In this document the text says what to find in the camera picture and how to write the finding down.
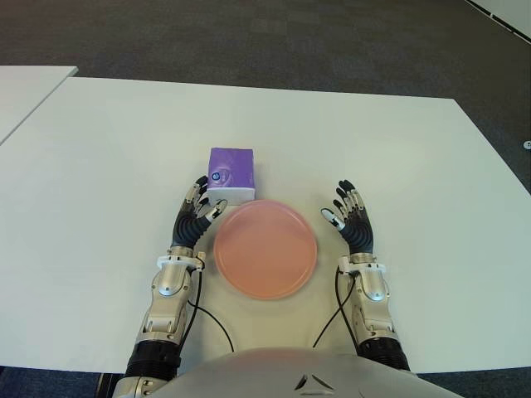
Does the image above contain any silver robot torso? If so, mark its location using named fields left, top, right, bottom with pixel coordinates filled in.
left=157, top=347, right=453, bottom=398

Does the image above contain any purple tissue paper pack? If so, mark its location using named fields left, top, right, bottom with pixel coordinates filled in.
left=206, top=147, right=257, bottom=206

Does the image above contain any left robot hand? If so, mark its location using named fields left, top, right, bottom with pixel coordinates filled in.
left=171, top=175, right=230, bottom=250

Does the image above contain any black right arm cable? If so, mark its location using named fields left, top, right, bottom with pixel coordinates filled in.
left=311, top=265, right=358, bottom=356

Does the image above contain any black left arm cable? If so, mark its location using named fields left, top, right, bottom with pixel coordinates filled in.
left=182, top=259, right=236, bottom=354

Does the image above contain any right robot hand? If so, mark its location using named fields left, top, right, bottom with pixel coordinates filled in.
left=318, top=178, right=377, bottom=255

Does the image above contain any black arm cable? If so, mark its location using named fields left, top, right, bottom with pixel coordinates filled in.
left=311, top=265, right=358, bottom=356
left=182, top=259, right=236, bottom=354

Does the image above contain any pink round plate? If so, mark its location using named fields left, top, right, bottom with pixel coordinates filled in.
left=212, top=198, right=319, bottom=301

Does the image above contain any white side table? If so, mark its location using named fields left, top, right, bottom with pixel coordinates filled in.
left=0, top=66, right=79, bottom=146

